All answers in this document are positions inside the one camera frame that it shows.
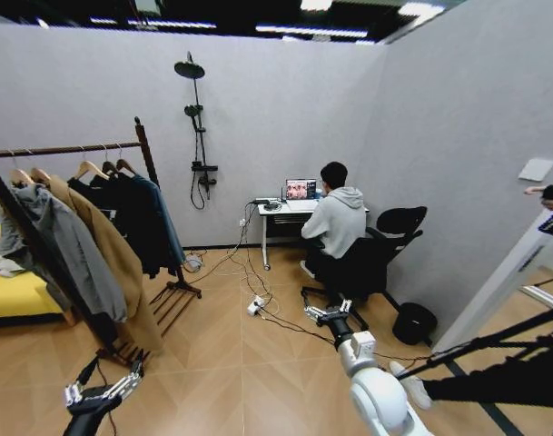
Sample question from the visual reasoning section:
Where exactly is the black wrapped pole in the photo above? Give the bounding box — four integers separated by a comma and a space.
391, 302, 553, 381

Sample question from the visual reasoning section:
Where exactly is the light grey cloth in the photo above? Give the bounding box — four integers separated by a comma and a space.
0, 253, 28, 279

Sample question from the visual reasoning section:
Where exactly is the black waste bin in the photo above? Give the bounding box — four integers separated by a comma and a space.
391, 302, 439, 346

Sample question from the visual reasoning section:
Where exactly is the white paper sheet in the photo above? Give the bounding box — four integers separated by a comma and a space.
517, 157, 553, 183

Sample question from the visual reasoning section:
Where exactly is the black router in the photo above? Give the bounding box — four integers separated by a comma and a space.
252, 196, 284, 212

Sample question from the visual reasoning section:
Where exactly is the dark blue garment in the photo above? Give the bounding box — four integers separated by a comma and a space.
133, 174, 187, 273

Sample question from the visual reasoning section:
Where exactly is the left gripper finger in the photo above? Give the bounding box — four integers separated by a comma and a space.
103, 349, 145, 401
64, 355, 101, 408

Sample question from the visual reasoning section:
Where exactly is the black wall shower set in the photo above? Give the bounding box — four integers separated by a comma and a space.
173, 50, 220, 212

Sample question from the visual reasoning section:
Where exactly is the camel long coat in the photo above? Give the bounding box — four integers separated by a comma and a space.
48, 174, 164, 352

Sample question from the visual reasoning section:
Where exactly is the open laptop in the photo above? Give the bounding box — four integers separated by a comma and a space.
284, 178, 320, 212

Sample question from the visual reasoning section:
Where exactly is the yellow sofa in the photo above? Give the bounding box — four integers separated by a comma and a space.
0, 223, 75, 326

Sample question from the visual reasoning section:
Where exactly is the person's white shoe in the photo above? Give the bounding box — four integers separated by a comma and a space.
388, 361, 434, 412

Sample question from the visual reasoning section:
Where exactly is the white partition frame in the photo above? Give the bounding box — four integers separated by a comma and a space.
432, 208, 553, 355

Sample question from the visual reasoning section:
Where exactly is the white desk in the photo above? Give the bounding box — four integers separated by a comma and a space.
256, 198, 370, 272

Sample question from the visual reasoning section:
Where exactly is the seated person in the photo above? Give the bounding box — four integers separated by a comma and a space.
300, 161, 369, 279

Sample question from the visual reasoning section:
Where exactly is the black office chair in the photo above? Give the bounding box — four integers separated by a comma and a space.
301, 205, 430, 332

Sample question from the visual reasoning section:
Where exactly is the person's leg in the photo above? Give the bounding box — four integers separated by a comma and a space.
423, 333, 553, 410

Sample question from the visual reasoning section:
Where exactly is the long ceiling light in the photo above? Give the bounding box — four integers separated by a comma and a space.
255, 24, 370, 40
89, 16, 218, 30

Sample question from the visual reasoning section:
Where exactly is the black floor cable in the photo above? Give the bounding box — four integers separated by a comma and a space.
260, 312, 434, 362

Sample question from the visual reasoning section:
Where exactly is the wooden clothes hanger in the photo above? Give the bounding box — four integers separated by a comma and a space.
6, 149, 35, 187
101, 144, 121, 178
114, 143, 139, 176
72, 145, 110, 182
29, 149, 53, 183

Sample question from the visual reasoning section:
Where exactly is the grey hooded jacket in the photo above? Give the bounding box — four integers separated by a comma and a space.
0, 181, 129, 323

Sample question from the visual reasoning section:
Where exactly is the dark wooden clothes rack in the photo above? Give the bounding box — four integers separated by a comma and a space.
0, 116, 202, 364

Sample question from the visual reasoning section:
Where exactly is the black garment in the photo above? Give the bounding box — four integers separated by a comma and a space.
67, 174, 168, 280

